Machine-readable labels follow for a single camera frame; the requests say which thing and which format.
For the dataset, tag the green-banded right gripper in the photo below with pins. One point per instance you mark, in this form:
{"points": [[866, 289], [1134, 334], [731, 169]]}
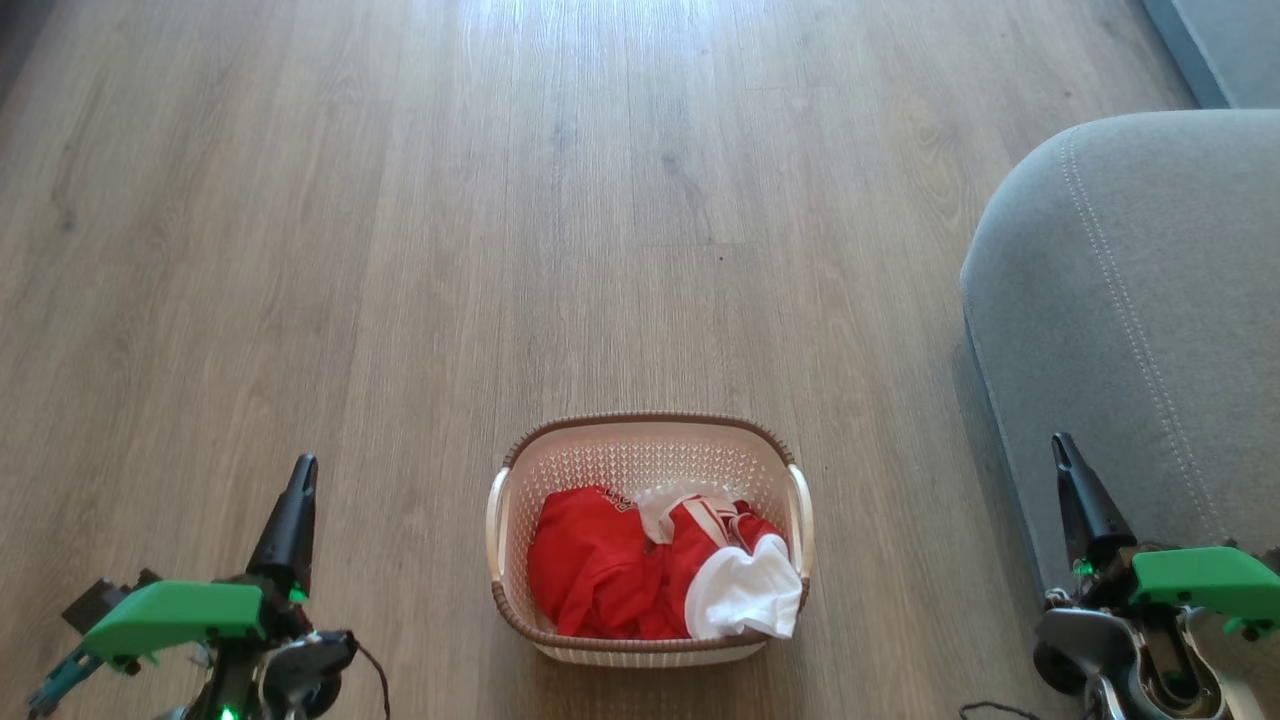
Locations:
{"points": [[1205, 582]]}

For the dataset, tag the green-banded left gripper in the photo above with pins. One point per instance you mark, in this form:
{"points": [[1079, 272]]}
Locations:
{"points": [[170, 612]]}

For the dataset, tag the red shorts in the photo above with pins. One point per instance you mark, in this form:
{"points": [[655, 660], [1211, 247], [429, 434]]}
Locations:
{"points": [[590, 570]]}

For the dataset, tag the red and white jersey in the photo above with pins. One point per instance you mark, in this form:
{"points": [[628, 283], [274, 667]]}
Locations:
{"points": [[745, 590]]}

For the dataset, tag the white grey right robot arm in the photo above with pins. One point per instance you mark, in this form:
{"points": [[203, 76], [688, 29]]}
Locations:
{"points": [[1100, 650]]}

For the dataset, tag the grey fabric sofa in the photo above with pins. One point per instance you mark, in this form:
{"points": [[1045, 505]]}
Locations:
{"points": [[1130, 300]]}

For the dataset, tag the cream plastic laundry basket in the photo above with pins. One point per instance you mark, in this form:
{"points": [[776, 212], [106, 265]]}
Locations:
{"points": [[640, 455]]}

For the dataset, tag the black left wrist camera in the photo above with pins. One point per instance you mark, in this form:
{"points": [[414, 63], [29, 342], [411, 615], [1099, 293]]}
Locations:
{"points": [[100, 600]]}

